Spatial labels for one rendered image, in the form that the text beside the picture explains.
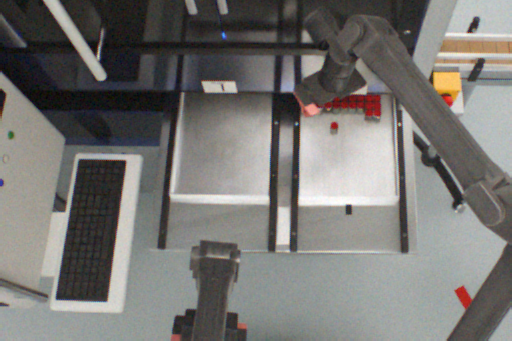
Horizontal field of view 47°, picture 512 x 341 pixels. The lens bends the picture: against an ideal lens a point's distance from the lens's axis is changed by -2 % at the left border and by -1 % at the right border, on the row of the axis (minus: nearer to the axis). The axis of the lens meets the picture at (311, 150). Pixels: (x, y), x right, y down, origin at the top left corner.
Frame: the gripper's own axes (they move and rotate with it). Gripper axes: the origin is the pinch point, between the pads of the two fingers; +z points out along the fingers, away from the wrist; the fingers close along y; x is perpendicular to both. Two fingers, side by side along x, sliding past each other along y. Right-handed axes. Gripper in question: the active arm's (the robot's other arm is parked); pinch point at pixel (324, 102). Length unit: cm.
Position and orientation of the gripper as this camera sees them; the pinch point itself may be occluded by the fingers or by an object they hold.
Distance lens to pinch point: 125.6
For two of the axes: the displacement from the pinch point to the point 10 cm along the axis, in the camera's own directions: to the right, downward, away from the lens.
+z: -1.7, 4.0, 9.0
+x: 5.6, 7.9, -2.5
